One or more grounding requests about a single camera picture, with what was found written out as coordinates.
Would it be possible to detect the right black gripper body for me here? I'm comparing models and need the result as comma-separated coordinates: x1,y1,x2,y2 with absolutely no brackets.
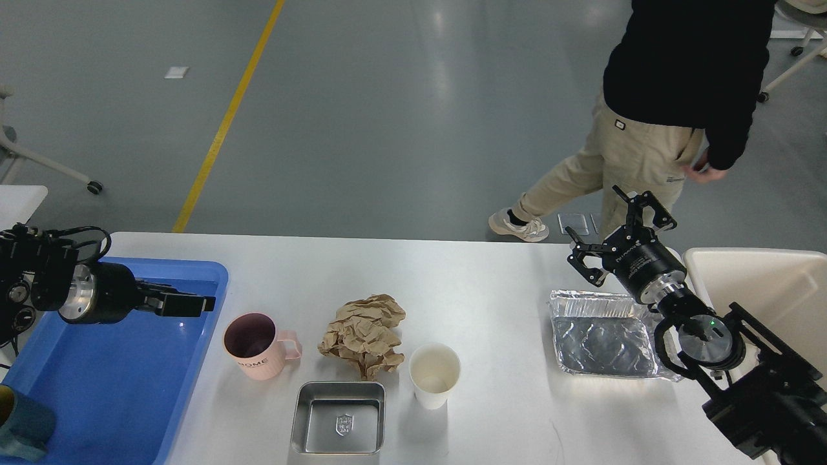
603,226,688,304

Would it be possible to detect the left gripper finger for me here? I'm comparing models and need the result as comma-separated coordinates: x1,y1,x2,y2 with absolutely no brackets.
139,282,207,298
139,293,216,318

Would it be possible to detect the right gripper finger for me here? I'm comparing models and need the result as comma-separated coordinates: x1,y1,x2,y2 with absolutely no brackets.
612,185,678,241
567,226,614,287

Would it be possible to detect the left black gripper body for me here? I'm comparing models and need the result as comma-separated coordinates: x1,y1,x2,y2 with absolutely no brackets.
58,262,144,324

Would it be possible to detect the pink ribbed mug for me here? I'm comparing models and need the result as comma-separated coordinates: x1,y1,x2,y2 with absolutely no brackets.
224,313,302,380

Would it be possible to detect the square steel tray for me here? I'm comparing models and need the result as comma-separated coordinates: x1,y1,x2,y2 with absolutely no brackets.
291,382,386,456

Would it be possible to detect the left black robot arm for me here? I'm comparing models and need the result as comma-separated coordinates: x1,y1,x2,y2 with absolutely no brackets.
1,223,216,345

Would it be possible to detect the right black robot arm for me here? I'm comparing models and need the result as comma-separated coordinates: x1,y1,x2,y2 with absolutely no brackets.
565,185,826,464

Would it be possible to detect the aluminium foil tray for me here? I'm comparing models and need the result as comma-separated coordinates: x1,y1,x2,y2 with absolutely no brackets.
549,289,682,382

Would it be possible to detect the clear floor plate left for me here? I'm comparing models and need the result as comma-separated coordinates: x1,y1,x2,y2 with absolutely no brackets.
558,214,591,236

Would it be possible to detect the blue plastic tray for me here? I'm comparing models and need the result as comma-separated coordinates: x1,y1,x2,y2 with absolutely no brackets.
3,257,229,464

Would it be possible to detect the white side table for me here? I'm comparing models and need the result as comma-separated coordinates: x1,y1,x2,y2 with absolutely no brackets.
1,185,49,231

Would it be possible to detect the person in black top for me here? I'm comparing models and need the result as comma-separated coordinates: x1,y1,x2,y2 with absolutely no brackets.
488,1,776,242

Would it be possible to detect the beige plastic bin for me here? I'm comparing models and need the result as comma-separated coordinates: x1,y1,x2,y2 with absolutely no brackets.
684,247,826,373

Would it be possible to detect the teal mug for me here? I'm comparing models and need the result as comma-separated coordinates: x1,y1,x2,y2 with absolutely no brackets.
1,384,57,462

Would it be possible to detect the office chair base left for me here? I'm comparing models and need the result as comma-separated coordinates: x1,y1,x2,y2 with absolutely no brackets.
1,85,103,195

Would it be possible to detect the white rolling stand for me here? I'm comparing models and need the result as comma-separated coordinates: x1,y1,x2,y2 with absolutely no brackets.
756,13,826,103

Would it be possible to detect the white paper cup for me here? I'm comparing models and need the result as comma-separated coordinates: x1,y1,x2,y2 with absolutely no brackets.
410,342,461,410

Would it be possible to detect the crumpled brown paper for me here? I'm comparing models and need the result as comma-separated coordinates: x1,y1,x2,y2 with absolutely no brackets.
318,294,406,382

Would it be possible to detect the white paper on floor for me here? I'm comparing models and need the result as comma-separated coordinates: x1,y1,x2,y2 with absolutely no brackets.
163,66,190,80

